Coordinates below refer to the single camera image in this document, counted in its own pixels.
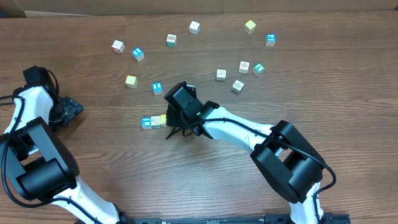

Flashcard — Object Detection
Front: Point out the wooden block yellow B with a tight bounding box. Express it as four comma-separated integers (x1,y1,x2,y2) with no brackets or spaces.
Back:
160,114,167,127

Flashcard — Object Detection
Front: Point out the wooden block green trim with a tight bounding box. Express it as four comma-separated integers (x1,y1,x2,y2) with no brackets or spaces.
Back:
150,116,162,128

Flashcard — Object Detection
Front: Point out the wooden block green H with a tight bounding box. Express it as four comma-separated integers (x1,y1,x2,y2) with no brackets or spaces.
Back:
231,80,244,94

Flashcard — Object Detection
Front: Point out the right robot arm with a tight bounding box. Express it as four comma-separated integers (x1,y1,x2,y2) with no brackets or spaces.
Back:
164,82,326,223

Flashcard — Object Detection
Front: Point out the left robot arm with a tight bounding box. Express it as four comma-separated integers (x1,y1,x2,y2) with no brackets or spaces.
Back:
1,65,122,223

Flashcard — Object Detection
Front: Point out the wooden block blue middle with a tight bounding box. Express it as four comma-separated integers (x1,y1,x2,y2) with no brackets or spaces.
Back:
152,82,163,95

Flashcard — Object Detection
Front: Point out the wooden block red trim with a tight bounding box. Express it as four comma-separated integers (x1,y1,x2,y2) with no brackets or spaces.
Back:
216,69,226,82

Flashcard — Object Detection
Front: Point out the wooden block yellow left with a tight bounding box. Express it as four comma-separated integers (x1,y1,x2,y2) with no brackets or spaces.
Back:
125,75,137,88

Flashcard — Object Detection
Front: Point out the wooden block red sided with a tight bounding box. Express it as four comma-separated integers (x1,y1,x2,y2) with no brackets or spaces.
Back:
238,61,249,74

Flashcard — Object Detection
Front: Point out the wooden block pink trim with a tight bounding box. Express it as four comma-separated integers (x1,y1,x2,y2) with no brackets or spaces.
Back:
112,40,125,54

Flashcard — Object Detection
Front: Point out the wooden block far white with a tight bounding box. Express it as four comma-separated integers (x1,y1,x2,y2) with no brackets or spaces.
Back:
189,21,200,35

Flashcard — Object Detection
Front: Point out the wooden block green seven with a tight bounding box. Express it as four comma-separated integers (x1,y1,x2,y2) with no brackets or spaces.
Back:
252,62,266,77

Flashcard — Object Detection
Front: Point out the cardboard back board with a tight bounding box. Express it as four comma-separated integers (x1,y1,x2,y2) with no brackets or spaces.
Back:
1,0,397,17

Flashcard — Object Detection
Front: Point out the wooden block yellow far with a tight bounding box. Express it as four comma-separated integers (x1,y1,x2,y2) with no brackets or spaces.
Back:
244,20,256,34

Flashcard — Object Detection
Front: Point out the wooden block blue P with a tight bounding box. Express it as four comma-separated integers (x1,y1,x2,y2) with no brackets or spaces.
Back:
266,34,276,47

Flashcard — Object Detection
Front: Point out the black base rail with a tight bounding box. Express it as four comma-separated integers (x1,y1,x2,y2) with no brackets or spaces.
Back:
131,213,351,224

